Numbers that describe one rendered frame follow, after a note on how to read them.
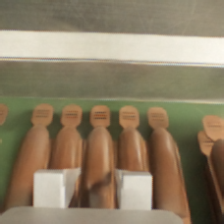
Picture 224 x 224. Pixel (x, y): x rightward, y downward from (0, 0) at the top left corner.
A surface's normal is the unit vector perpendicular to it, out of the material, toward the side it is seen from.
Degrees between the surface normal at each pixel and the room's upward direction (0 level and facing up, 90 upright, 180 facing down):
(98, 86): 90
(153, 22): 90
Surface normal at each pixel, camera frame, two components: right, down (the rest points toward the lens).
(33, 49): 0.01, 0.17
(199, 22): -0.01, 0.70
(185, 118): 0.03, -0.71
